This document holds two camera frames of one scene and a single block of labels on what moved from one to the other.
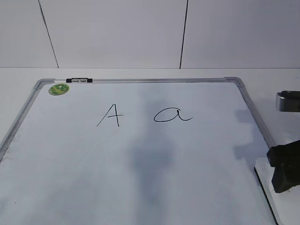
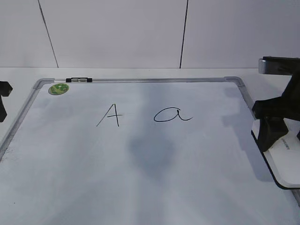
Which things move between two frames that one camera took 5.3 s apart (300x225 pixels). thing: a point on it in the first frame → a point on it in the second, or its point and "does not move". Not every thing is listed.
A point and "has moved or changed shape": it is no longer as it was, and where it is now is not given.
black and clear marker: [79, 80] does not move
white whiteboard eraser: [285, 205] has moved or changed shape
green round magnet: [58, 89] does not move
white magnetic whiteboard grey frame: [165, 151] does not move
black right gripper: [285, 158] → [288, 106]
